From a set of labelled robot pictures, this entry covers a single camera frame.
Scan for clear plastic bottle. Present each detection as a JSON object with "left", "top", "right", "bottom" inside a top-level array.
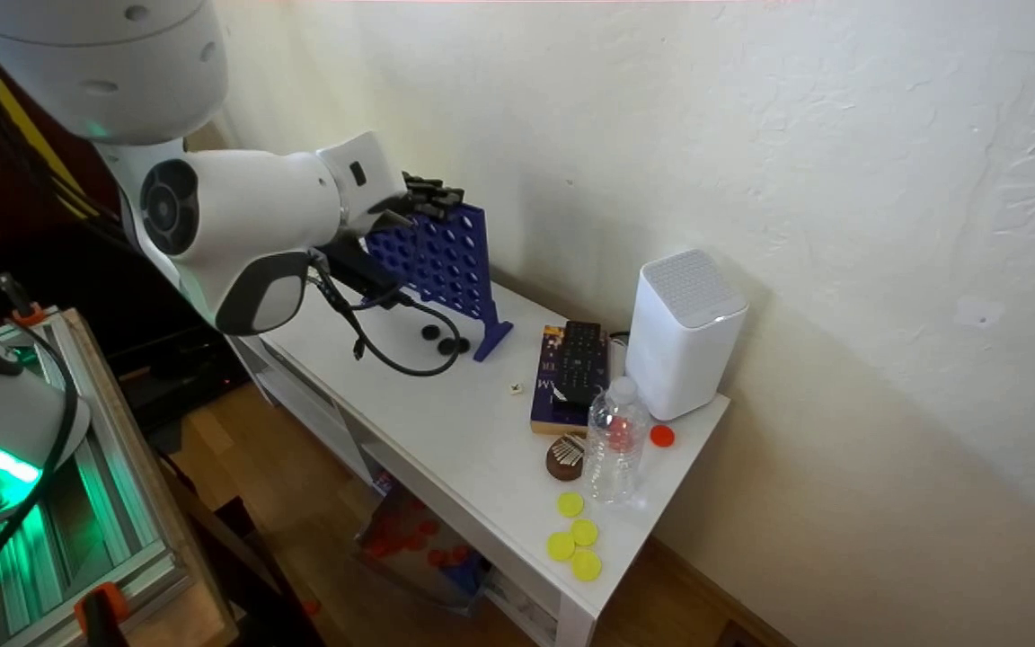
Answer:
[{"left": 583, "top": 375, "right": 652, "bottom": 516}]

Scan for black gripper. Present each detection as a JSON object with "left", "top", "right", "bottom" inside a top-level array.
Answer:
[{"left": 366, "top": 169, "right": 469, "bottom": 236}]

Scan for white shelf table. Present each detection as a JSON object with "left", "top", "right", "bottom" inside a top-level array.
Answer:
[{"left": 226, "top": 281, "right": 734, "bottom": 647}]

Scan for colourful red blue bag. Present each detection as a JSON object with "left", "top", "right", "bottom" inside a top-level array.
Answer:
[{"left": 353, "top": 479, "right": 497, "bottom": 613}]

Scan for black handled orange clamp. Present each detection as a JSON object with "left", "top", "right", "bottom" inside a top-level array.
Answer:
[{"left": 0, "top": 269, "right": 56, "bottom": 333}]

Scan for dark rectangular box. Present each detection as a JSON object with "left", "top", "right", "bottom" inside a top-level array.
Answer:
[{"left": 528, "top": 320, "right": 617, "bottom": 440}]

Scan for dark wooden cabinet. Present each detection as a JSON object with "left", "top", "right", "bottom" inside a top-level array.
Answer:
[{"left": 0, "top": 20, "right": 243, "bottom": 398}]

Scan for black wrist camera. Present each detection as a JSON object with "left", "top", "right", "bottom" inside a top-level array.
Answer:
[{"left": 321, "top": 229, "right": 408, "bottom": 305}]

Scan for brown round object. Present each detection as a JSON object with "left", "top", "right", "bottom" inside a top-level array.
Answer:
[{"left": 543, "top": 436, "right": 590, "bottom": 485}]

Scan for yellow bar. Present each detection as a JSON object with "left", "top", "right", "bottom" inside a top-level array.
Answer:
[{"left": 0, "top": 47, "right": 104, "bottom": 227}]

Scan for blue connect four grid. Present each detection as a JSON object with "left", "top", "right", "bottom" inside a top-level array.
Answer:
[{"left": 366, "top": 199, "right": 515, "bottom": 366}]

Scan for thick black cable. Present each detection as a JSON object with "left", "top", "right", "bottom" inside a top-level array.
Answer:
[{"left": 0, "top": 311, "right": 82, "bottom": 625}]

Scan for black remote control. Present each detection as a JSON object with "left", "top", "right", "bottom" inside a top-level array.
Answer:
[{"left": 551, "top": 317, "right": 612, "bottom": 410}]

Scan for white plastic bin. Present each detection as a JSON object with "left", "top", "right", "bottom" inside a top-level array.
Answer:
[{"left": 621, "top": 247, "right": 752, "bottom": 423}]

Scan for aluminium frame stand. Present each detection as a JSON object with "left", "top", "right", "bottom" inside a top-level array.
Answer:
[{"left": 0, "top": 303, "right": 226, "bottom": 647}]

